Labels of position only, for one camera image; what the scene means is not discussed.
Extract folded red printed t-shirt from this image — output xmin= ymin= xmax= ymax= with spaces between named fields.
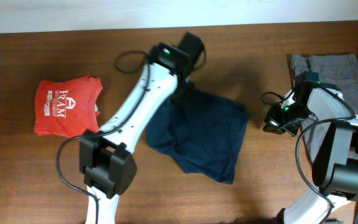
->
xmin=34 ymin=75 xmax=103 ymax=138

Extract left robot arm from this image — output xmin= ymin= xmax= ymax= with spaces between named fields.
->
xmin=79 ymin=32 xmax=206 ymax=223

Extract navy blue shorts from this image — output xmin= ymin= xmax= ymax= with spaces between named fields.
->
xmin=147 ymin=90 xmax=249 ymax=184

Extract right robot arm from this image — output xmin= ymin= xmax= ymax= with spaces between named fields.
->
xmin=263 ymin=72 xmax=358 ymax=223

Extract grey shorts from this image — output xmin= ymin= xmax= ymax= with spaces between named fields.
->
xmin=290 ymin=54 xmax=358 ymax=115

